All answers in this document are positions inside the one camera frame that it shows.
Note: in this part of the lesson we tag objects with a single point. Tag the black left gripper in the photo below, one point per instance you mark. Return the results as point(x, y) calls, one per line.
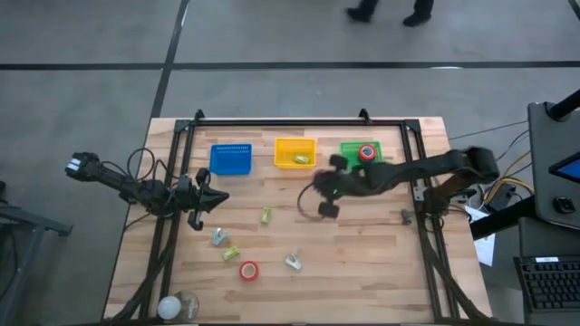
point(188, 197)

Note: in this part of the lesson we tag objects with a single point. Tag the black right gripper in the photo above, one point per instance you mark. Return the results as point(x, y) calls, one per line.
point(349, 181)

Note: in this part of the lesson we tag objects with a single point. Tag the red tape roll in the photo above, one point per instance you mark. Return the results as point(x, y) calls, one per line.
point(361, 153)
point(243, 271)

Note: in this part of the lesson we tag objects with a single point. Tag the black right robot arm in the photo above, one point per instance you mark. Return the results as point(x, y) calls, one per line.
point(408, 169)

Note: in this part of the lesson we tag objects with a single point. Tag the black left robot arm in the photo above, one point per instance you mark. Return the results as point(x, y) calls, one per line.
point(113, 179)

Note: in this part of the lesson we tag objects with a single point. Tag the blue plastic basket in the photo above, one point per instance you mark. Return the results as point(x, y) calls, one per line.
point(230, 160)

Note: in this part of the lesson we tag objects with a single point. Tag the green plastic basket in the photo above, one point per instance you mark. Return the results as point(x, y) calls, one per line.
point(350, 149)

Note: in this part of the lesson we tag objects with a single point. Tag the yellow plastic basket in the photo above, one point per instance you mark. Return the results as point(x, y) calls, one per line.
point(285, 151)

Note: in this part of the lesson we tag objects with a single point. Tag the clear glass jar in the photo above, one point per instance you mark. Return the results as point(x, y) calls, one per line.
point(189, 303)

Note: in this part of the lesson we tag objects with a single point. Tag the white round bulb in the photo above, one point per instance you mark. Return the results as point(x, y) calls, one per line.
point(167, 308)

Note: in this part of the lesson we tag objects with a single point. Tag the white paper sheet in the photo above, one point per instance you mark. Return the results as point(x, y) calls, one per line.
point(486, 249)

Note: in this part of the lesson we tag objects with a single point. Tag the person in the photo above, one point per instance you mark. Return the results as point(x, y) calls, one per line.
point(362, 11)

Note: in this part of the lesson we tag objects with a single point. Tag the black cart beam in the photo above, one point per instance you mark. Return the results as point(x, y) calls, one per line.
point(498, 222)

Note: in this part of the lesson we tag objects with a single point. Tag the black power adapter box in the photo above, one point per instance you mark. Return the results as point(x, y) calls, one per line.
point(502, 197)

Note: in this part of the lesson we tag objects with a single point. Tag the dark grey metal stand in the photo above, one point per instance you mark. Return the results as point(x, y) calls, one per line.
point(31, 224)

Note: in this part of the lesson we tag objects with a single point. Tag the grey cart top panel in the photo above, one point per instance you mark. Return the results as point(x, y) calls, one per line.
point(541, 181)

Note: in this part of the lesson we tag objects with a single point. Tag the black round knob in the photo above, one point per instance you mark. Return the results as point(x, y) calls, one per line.
point(563, 204)

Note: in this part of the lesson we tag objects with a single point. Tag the black tablet with blue screen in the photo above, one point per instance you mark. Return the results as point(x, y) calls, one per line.
point(568, 169)

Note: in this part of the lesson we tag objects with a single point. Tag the black keyboard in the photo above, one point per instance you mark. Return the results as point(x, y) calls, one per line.
point(550, 285)

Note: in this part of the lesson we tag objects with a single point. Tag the black pole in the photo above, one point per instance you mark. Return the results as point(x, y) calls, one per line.
point(566, 106)

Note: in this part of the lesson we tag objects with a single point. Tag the black metal table frame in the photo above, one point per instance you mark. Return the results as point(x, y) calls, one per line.
point(294, 122)

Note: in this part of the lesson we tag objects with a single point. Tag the small grey metal bracket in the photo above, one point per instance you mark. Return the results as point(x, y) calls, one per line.
point(406, 217)

